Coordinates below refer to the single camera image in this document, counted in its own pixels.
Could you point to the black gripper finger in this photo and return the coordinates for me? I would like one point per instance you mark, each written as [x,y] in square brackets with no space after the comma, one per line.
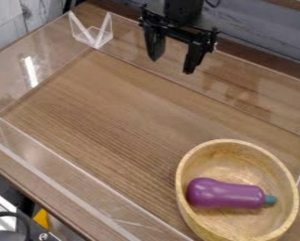
[156,41]
[198,49]

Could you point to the light wooden bowl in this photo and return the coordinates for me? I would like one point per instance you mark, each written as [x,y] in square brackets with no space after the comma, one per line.
[238,162]

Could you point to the yellow tag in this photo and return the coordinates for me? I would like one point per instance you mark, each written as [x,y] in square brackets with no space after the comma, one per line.
[42,219]

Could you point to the purple toy eggplant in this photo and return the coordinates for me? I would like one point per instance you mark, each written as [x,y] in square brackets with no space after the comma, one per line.
[208,193]

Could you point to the clear acrylic corner bracket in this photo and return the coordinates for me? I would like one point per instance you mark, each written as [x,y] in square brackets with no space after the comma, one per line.
[94,36]

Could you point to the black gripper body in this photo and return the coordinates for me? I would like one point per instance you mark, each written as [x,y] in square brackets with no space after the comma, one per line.
[181,19]

